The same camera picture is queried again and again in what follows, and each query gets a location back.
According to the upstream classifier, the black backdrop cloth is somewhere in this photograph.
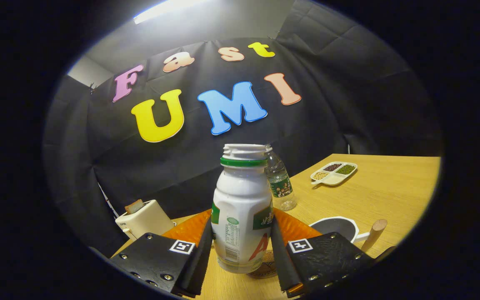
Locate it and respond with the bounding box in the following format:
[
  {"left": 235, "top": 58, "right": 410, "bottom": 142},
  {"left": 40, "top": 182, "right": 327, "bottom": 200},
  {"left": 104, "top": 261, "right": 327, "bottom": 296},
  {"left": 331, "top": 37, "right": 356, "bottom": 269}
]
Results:
[{"left": 42, "top": 0, "right": 445, "bottom": 259}]

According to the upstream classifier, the white juice bottle green label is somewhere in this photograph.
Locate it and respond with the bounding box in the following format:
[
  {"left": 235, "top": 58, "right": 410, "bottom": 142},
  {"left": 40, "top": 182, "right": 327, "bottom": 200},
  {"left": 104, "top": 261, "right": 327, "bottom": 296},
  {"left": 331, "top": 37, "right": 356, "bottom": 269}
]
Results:
[{"left": 212, "top": 144, "right": 274, "bottom": 274}]

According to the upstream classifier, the cream toaster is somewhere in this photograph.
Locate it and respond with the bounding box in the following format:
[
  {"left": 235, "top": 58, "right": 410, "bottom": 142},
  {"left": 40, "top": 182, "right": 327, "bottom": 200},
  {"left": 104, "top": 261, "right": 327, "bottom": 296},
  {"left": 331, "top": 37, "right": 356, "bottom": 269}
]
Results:
[{"left": 115, "top": 199, "right": 177, "bottom": 241}]

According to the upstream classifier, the white cup with wooden handle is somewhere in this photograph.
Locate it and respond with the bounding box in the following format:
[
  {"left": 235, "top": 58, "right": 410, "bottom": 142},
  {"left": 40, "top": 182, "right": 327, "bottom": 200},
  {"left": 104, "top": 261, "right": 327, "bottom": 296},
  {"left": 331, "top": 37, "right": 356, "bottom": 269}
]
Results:
[{"left": 309, "top": 216, "right": 388, "bottom": 253}]

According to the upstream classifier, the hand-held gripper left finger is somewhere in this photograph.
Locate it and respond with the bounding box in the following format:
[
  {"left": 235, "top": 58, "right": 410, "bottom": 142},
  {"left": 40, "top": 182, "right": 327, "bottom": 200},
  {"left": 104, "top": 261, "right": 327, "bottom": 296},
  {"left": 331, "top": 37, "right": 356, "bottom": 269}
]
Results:
[{"left": 109, "top": 208, "right": 213, "bottom": 297}]

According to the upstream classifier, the round cork coaster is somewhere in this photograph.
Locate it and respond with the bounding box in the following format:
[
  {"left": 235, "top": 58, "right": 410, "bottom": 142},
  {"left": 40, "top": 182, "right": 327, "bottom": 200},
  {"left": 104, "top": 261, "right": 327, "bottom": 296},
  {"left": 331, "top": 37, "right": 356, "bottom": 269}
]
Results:
[{"left": 246, "top": 249, "right": 279, "bottom": 279}]

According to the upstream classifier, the clear plastic water bottle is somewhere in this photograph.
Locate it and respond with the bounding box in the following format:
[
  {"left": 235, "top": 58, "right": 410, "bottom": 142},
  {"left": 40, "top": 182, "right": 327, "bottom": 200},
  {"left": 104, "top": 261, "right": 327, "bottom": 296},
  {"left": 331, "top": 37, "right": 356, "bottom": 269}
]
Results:
[{"left": 264, "top": 144, "right": 298, "bottom": 211}]

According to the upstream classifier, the wooden table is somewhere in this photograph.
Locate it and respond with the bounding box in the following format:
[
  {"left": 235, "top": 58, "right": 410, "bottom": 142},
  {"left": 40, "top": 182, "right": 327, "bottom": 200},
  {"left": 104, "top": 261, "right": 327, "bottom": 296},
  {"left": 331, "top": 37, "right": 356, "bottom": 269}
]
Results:
[{"left": 111, "top": 153, "right": 443, "bottom": 300}]

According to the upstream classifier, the white toaster cable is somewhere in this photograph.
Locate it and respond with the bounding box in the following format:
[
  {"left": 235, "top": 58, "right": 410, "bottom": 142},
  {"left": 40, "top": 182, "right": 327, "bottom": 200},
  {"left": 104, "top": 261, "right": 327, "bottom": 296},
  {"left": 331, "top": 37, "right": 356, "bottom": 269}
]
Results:
[{"left": 97, "top": 182, "right": 120, "bottom": 219}]

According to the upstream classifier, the toast slice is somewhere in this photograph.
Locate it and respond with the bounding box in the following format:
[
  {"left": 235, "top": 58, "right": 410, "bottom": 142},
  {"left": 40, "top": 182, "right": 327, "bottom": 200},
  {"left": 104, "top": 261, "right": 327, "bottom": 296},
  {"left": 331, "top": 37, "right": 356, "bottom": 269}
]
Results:
[{"left": 124, "top": 199, "right": 145, "bottom": 215}]

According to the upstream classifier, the ceiling light panel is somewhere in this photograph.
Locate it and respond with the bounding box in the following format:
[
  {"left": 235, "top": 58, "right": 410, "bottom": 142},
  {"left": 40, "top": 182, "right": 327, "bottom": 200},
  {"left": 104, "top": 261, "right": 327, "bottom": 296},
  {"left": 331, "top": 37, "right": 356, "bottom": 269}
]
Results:
[{"left": 133, "top": 0, "right": 211, "bottom": 25}]

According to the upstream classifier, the white divided dish with beans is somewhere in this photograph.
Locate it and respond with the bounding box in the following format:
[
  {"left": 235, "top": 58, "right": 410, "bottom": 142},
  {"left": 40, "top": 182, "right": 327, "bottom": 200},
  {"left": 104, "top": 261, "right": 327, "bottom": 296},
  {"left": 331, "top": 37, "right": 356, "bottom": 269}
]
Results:
[{"left": 310, "top": 161, "right": 358, "bottom": 187}]

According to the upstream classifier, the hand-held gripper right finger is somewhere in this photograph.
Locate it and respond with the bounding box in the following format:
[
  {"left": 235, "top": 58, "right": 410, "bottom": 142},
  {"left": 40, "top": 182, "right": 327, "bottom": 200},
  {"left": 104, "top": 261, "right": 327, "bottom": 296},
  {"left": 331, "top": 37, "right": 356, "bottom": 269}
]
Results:
[{"left": 270, "top": 208, "right": 376, "bottom": 298}]

